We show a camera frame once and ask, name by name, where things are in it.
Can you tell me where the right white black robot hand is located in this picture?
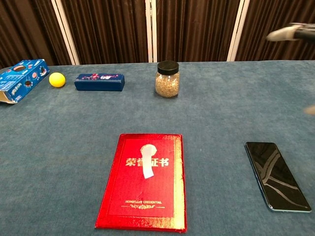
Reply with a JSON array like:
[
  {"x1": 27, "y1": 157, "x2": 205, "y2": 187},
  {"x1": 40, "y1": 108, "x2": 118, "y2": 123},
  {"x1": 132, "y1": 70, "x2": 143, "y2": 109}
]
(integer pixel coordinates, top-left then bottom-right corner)
[{"x1": 266, "y1": 22, "x2": 315, "y2": 115}]

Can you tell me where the red certificate booklet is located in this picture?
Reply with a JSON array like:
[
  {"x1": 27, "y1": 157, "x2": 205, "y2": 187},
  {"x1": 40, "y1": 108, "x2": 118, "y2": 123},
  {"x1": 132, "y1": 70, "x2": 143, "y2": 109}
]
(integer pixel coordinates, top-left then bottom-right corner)
[{"x1": 94, "y1": 133, "x2": 188, "y2": 234}]

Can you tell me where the dark pleated screen panel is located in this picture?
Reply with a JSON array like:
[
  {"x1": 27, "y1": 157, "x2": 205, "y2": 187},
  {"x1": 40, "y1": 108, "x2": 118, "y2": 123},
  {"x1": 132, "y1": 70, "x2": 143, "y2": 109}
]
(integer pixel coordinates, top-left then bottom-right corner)
[
  {"x1": 145, "y1": 0, "x2": 247, "y2": 62},
  {"x1": 51, "y1": 0, "x2": 154, "y2": 65},
  {"x1": 0, "y1": 0, "x2": 81, "y2": 70},
  {"x1": 226, "y1": 0, "x2": 315, "y2": 62}
]

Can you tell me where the glass jar with black lid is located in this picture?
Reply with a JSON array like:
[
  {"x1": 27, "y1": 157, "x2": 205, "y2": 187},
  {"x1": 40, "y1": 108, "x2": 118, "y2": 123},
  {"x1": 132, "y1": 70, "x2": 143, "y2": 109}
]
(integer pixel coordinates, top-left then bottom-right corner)
[{"x1": 155, "y1": 60, "x2": 181, "y2": 99}]

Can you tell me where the black smartphone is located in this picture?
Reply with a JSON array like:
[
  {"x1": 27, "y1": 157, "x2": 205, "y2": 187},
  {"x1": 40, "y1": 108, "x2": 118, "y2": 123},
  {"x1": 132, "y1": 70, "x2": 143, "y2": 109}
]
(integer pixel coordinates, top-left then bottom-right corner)
[{"x1": 244, "y1": 141, "x2": 313, "y2": 213}]

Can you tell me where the dark blue rectangular box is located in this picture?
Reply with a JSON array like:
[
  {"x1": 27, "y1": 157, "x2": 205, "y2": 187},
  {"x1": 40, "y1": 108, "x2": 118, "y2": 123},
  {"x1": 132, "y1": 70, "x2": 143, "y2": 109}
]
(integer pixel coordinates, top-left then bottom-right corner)
[{"x1": 74, "y1": 72, "x2": 126, "y2": 92}]

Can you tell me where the yellow ball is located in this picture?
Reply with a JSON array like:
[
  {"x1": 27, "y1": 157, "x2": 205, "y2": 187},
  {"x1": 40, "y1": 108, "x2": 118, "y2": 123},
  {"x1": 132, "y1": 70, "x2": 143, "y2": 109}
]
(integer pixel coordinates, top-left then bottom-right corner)
[{"x1": 48, "y1": 72, "x2": 66, "y2": 88}]

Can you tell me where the blue felt table mat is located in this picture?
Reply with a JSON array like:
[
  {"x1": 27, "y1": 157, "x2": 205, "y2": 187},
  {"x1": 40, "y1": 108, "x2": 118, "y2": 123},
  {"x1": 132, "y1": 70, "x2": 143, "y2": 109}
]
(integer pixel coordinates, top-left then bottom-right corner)
[{"x1": 0, "y1": 59, "x2": 315, "y2": 236}]

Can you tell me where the blue cookie box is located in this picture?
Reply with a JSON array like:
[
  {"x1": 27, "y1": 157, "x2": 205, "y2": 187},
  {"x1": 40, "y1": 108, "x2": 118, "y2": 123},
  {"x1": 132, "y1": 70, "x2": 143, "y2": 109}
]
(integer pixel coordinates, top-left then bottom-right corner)
[{"x1": 0, "y1": 58, "x2": 51, "y2": 105}]

